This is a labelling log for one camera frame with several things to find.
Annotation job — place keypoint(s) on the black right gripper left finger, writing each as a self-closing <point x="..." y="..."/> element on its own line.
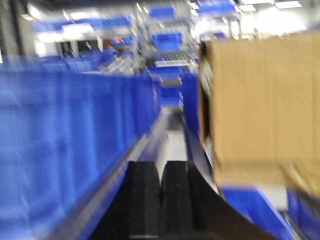
<point x="134" y="213"/>

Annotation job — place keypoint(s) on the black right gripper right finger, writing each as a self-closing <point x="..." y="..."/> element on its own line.
<point x="177" y="212"/>

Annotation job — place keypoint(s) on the row of blue bins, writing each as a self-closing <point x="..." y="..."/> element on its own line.
<point x="62" y="130"/>

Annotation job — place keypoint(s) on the brown cardboard box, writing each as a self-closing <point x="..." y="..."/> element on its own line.
<point x="259" y="104"/>

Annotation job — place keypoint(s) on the metal rack with blue bins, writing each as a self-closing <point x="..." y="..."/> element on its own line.
<point x="166" y="45"/>

